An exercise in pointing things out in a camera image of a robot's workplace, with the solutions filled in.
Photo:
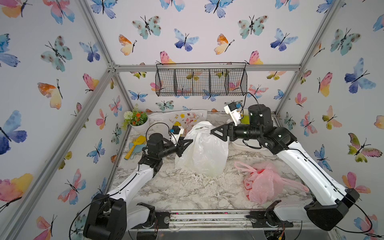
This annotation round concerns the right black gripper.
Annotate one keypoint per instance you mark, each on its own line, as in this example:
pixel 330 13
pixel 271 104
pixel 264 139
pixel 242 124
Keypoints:
pixel 231 130

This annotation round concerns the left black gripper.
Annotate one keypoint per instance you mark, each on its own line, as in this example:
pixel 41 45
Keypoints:
pixel 181 149

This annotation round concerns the pink plastic bag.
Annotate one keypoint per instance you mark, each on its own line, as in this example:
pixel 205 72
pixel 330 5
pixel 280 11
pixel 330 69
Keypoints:
pixel 264 183

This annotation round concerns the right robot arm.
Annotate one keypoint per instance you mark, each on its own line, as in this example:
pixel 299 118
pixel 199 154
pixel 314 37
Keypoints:
pixel 331 200

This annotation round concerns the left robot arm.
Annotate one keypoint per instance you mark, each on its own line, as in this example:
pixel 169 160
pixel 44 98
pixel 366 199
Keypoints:
pixel 109 217

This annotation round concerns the green pear right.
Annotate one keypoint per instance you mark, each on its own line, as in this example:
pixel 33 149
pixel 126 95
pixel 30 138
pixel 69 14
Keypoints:
pixel 245 120

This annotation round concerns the white printed plastic bag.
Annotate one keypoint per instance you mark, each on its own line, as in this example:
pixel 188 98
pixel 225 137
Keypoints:
pixel 186 119

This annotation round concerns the yellow toy shovel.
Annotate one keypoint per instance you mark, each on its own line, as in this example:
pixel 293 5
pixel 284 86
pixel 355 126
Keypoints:
pixel 139 141

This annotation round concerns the blue toy scoop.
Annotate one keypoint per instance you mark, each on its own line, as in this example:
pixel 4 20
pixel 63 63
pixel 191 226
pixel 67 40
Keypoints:
pixel 137 149

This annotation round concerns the potted flower plant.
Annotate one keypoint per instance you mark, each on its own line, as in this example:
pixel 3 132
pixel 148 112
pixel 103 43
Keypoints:
pixel 136 119

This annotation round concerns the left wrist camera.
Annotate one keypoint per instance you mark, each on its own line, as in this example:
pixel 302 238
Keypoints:
pixel 176 132

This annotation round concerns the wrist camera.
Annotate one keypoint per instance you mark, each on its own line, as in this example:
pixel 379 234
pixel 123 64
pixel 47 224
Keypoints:
pixel 235 113
pixel 176 132

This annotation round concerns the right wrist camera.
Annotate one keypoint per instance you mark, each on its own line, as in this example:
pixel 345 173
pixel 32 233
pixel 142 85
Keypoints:
pixel 235 113

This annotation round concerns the black wire basket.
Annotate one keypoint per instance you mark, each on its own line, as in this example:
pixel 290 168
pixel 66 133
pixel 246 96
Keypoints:
pixel 201 79

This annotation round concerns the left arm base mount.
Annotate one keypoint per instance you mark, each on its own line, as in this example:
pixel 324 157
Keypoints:
pixel 147 217

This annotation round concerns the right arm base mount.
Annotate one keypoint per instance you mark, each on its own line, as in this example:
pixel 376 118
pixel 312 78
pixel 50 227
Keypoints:
pixel 267 218

